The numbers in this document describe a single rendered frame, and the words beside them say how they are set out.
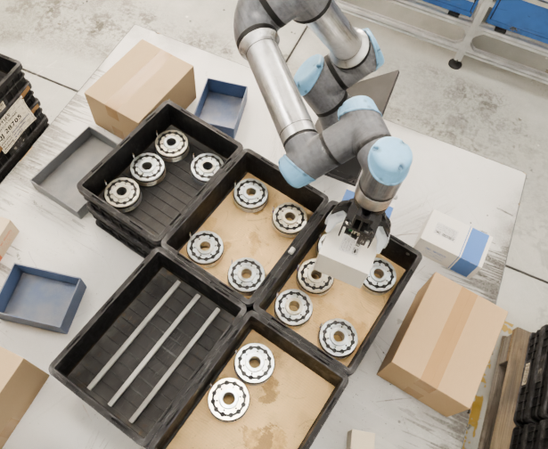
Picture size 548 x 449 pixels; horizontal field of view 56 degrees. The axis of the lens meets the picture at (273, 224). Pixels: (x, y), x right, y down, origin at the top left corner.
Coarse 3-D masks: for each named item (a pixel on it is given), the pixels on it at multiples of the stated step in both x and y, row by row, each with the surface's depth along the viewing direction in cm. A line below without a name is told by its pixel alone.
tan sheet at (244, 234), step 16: (272, 192) 158; (224, 208) 154; (272, 208) 155; (304, 208) 156; (208, 224) 151; (224, 224) 151; (240, 224) 152; (256, 224) 152; (224, 240) 149; (240, 240) 149; (256, 240) 150; (272, 240) 150; (288, 240) 151; (224, 256) 147; (240, 256) 147; (256, 256) 147; (272, 256) 148; (224, 272) 144
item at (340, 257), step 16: (352, 192) 123; (336, 224) 119; (336, 240) 117; (352, 240) 117; (320, 256) 116; (336, 256) 115; (352, 256) 116; (368, 256) 116; (336, 272) 119; (352, 272) 116; (368, 272) 114
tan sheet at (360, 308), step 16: (400, 272) 148; (288, 288) 144; (336, 288) 145; (352, 288) 145; (272, 304) 141; (320, 304) 142; (336, 304) 142; (352, 304) 143; (368, 304) 143; (384, 304) 143; (320, 320) 140; (352, 320) 141; (368, 320) 141; (304, 336) 138; (336, 336) 138
